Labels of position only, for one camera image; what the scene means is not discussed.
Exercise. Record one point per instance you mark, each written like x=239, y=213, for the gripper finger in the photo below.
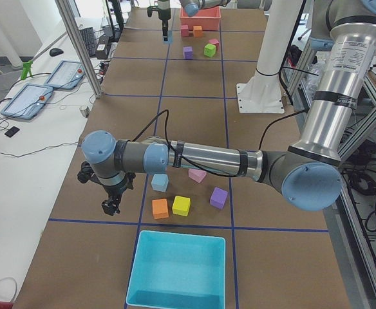
x=106, y=206
x=115, y=206
x=164, y=30

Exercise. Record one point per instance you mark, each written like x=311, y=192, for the light blue block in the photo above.
x=170, y=38
x=160, y=182

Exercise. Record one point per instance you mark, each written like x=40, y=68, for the magenta block near pink bin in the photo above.
x=184, y=30

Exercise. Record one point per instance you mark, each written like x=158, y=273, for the orange block near pink bin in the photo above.
x=197, y=31

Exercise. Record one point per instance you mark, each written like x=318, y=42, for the purple block near pink bin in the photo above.
x=188, y=52

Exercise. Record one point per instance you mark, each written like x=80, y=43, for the pink plastic bin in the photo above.
x=208, y=19

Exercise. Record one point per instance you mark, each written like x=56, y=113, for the orange block near cyan bin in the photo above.
x=160, y=209

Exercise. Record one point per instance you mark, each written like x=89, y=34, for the magenta block beside green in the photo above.
x=214, y=42

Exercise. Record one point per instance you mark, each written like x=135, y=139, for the yellow block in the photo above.
x=181, y=205

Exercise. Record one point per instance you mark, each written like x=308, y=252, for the black keyboard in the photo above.
x=88, y=37

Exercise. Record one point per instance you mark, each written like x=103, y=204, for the light pink block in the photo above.
x=197, y=175

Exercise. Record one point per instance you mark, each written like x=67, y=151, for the small metal cylinder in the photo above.
x=84, y=110

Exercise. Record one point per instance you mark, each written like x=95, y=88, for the cyan plastic bin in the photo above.
x=173, y=270

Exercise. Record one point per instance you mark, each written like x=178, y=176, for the purple block near cyan bin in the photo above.
x=218, y=198

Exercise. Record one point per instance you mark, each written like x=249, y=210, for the teach pendant farther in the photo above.
x=65, y=76

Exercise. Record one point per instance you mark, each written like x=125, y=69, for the black computer mouse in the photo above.
x=55, y=52

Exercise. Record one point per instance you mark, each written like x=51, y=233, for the black phone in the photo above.
x=12, y=131

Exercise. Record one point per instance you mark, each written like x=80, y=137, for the teach pendant nearer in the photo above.
x=28, y=102

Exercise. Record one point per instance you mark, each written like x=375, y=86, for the green clamp toy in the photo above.
x=27, y=70

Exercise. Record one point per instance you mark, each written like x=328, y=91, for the aluminium frame post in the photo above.
x=69, y=21

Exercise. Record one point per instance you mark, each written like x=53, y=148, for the white camera post base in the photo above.
x=262, y=93

